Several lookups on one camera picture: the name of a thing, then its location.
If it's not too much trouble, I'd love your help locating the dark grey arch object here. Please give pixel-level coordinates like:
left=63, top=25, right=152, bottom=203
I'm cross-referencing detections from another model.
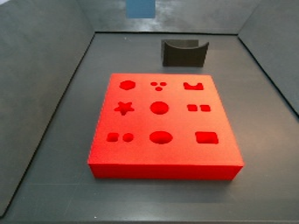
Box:
left=162, top=39, right=210, bottom=67

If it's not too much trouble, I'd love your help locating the red shape sorter block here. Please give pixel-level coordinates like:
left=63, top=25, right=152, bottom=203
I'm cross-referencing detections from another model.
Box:
left=88, top=73, right=244, bottom=180

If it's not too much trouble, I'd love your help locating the blue rectangular panel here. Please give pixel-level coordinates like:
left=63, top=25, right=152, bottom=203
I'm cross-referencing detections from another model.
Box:
left=126, top=0, right=155, bottom=18

